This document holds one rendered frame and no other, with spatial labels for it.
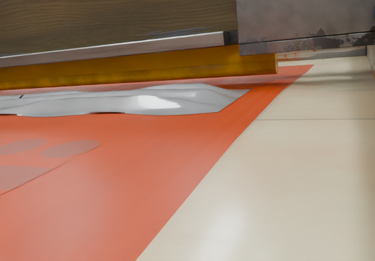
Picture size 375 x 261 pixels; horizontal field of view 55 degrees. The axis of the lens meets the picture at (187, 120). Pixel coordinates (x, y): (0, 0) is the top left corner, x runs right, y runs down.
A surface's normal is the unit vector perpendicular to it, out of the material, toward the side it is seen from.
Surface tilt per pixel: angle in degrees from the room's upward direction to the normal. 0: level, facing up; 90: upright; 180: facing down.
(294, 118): 0
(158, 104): 35
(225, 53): 90
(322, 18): 90
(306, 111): 0
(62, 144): 0
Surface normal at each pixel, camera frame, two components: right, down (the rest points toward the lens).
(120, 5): -0.40, 0.25
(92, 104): -0.33, -0.62
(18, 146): -0.11, -0.97
